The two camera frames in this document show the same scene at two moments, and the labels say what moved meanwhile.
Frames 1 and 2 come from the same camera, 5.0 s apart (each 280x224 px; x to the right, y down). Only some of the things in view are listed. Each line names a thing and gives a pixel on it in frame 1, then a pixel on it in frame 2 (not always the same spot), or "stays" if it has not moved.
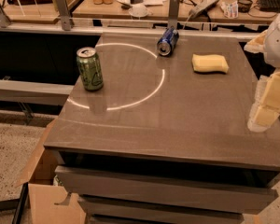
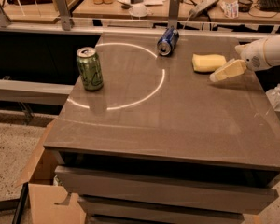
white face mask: [138, 10] stays
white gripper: [278, 46] -> [254, 56]
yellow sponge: [209, 63] stays
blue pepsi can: [167, 41] stays
